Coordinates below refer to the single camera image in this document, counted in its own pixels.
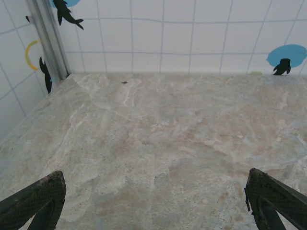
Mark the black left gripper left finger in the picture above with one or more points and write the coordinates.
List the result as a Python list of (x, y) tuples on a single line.
[(45, 191)]

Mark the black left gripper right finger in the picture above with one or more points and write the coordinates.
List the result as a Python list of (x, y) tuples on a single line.
[(266, 194)]

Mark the small dark debris speck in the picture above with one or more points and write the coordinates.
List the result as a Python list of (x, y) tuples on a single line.
[(124, 82)]

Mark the silver metal corner post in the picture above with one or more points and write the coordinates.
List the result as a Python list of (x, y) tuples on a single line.
[(49, 39)]

